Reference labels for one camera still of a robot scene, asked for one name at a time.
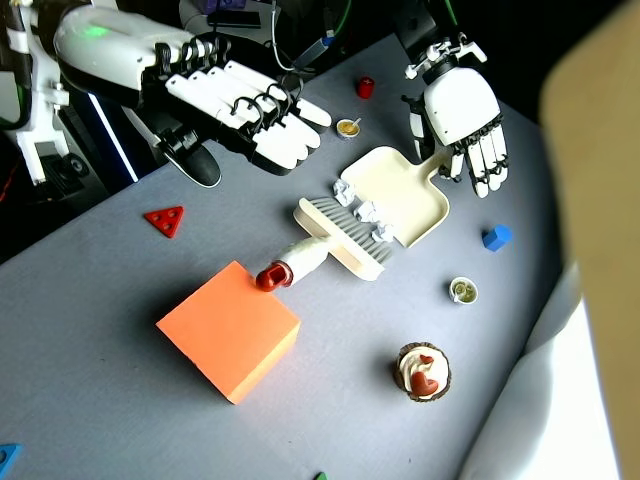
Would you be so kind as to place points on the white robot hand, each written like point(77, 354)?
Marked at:
point(460, 105)
point(120, 50)

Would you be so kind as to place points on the cream plastic dustpan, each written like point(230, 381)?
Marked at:
point(405, 195)

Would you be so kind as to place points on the cream hand broom grey bristles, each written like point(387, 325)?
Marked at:
point(320, 250)

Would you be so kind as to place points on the small red cylinder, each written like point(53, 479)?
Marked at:
point(365, 88)

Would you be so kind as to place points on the purple object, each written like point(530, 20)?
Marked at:
point(225, 4)

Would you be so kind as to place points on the white bowl of yellow soup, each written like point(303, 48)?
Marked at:
point(347, 130)

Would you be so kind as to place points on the blue hexagonal block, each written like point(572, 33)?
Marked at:
point(496, 238)

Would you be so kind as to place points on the crumpled white paper ball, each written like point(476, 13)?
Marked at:
point(344, 191)
point(367, 211)
point(382, 233)

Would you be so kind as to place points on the tan blurred board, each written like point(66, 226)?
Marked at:
point(600, 175)

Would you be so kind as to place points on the grey adapter with blue plug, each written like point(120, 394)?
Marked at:
point(312, 50)

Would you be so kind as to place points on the red triangle block with holes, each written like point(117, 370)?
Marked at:
point(167, 224)

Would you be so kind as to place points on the white bowl of green soup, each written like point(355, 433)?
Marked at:
point(462, 291)

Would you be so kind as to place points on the grey table cloth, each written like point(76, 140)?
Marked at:
point(100, 300)

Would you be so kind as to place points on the toy cupcake with red hearts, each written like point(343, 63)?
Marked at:
point(422, 372)

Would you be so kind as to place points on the large orange block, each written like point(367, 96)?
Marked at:
point(225, 325)

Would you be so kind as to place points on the white fabric backdrop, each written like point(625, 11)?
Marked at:
point(550, 400)

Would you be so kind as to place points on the flat blue block with holes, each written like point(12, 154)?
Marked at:
point(9, 457)

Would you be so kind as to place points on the post with blue light strip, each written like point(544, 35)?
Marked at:
point(112, 136)

